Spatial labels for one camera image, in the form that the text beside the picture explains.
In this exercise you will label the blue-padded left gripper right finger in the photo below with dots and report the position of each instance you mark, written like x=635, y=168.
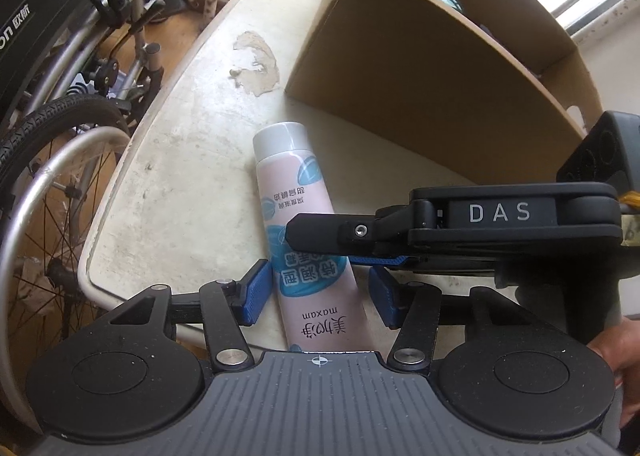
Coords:
x=413, y=310

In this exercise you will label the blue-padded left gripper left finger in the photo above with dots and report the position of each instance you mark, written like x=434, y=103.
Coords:
x=226, y=306

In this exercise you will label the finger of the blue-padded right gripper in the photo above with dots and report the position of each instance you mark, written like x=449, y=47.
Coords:
x=385, y=262
x=382, y=235

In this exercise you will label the pink blue cream tube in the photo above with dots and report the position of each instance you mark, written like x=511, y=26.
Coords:
x=319, y=299

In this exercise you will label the person's right hand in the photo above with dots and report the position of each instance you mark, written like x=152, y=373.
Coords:
x=619, y=346

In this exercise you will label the brown cardboard box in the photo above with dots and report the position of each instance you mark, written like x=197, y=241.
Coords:
x=502, y=102

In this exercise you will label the black wheelchair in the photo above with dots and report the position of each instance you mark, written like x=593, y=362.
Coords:
x=77, y=76

